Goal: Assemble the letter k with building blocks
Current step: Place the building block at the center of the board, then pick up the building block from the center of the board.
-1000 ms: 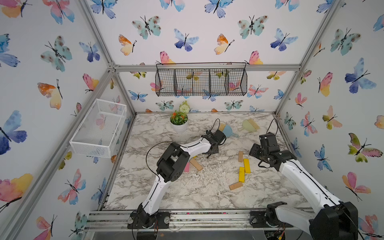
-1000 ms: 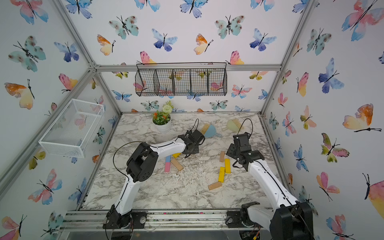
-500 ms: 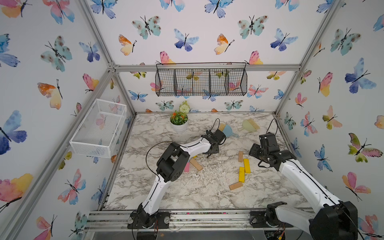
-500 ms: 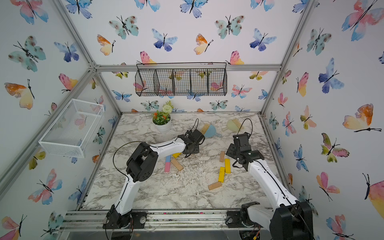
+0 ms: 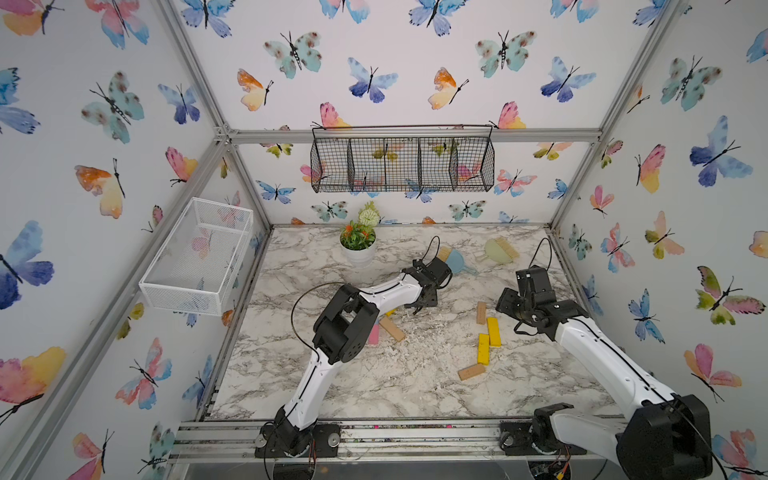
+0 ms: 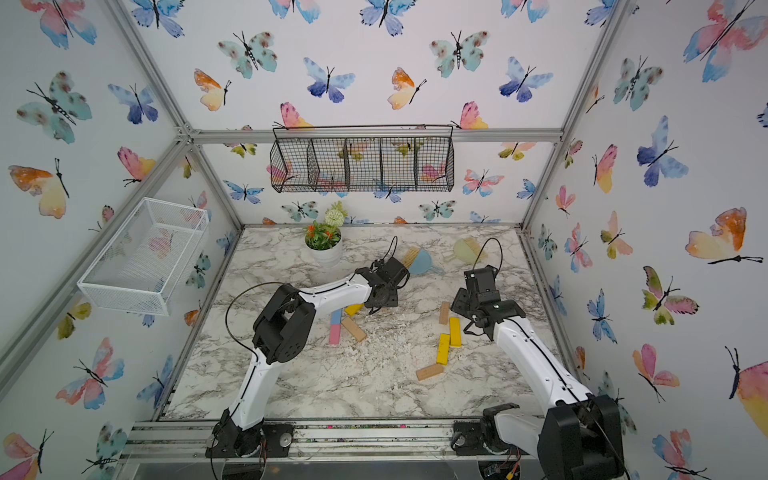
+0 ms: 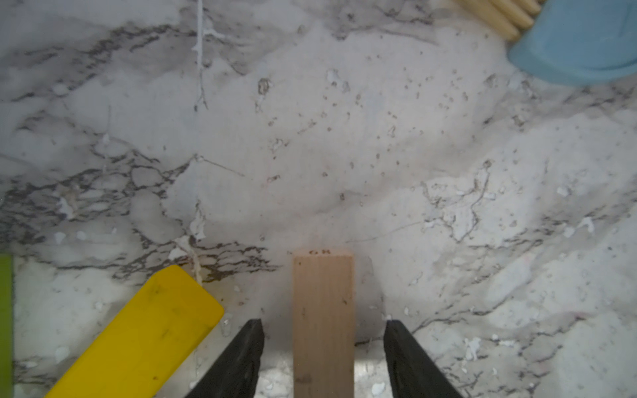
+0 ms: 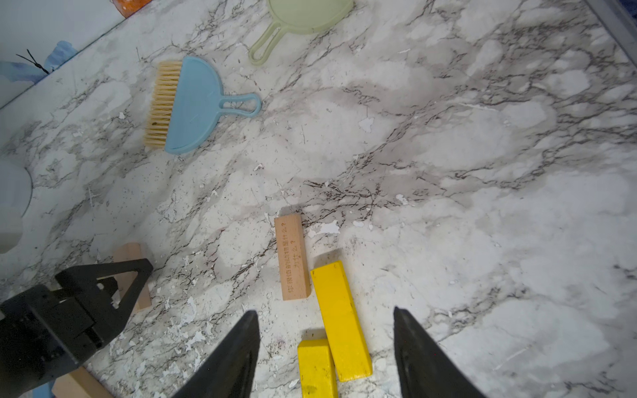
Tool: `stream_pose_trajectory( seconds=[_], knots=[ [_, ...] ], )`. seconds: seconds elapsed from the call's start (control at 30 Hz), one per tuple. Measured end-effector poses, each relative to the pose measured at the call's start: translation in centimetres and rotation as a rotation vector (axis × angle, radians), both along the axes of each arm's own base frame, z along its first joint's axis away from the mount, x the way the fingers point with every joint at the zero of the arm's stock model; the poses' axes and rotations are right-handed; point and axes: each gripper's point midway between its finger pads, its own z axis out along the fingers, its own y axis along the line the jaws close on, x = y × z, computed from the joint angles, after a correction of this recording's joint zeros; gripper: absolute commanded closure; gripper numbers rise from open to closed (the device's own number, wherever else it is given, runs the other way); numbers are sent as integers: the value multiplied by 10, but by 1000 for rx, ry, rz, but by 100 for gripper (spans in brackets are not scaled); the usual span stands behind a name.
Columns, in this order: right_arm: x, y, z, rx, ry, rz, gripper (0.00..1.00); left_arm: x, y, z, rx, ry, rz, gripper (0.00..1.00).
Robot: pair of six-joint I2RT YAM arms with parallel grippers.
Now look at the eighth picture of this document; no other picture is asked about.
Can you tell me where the natural wood block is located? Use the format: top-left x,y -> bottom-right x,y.
113,242 -> 151,313
52,367 -> 114,398
275,214 -> 311,301

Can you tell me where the white potted artificial plant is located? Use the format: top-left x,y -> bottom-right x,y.
1,159 -> 33,254

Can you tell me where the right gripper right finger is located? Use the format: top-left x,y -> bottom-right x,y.
393,307 -> 484,398

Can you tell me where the blue block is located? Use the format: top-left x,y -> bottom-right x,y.
32,381 -> 55,398

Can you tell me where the yellow block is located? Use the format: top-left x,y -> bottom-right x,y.
311,261 -> 373,382
297,339 -> 338,398

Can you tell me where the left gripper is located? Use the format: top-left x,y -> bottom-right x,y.
1,259 -> 154,397

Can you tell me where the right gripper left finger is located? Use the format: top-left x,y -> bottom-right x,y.
174,310 -> 260,398

